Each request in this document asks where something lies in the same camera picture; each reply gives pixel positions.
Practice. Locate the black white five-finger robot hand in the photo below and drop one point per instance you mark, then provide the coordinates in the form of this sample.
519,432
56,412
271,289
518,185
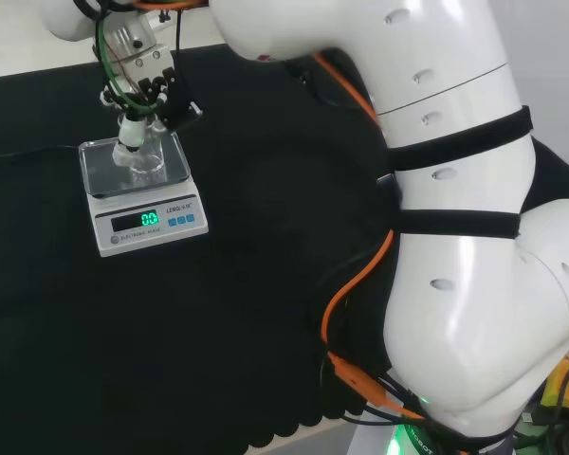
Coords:
137,52

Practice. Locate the clear glass beaker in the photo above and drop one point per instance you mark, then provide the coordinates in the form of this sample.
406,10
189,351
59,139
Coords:
149,163

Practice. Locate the white electronic balance steel pan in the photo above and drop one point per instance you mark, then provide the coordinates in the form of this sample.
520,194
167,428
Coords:
142,237

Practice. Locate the black bench cloth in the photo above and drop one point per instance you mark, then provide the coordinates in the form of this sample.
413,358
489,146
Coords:
218,308

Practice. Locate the yellow stop button box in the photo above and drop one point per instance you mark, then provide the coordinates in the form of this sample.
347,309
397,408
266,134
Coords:
566,388

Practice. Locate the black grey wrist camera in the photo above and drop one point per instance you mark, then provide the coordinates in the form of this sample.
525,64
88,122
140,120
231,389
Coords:
187,116

